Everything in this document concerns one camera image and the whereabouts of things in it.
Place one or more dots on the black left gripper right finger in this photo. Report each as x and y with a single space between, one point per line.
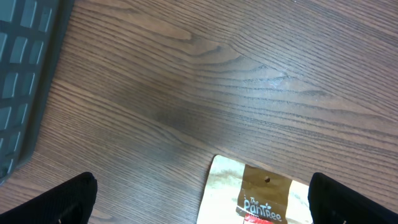
334 203

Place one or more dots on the beige cookie bag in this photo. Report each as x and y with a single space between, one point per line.
234 189

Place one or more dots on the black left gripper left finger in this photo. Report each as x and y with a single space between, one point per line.
71 202

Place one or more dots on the red snack bar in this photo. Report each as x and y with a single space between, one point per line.
250 219

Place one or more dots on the grey plastic mesh basket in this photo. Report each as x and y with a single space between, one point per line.
32 33

